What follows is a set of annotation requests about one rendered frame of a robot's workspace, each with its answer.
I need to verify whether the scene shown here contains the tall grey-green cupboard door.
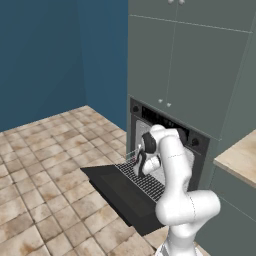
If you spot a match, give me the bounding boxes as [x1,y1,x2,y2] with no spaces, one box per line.
[127,14,178,108]
[165,21,253,141]

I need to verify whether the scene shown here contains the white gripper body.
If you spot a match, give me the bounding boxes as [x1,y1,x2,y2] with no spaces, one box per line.
[145,155,164,176]

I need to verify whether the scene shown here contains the black built-in oven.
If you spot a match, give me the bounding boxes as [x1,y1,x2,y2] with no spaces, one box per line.
[128,95,211,201]

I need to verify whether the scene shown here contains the grey-green base cupboard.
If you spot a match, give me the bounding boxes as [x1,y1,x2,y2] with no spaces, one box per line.
[194,164,256,256]

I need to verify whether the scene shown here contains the black oven door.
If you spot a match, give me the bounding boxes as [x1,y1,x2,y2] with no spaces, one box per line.
[79,163,168,238]

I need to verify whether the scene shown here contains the wire oven rack tray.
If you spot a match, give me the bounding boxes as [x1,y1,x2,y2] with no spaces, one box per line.
[114,161,168,204]

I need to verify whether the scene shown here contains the small grey-green cupboard door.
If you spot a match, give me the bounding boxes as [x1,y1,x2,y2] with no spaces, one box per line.
[127,0,179,22]
[175,0,256,34]

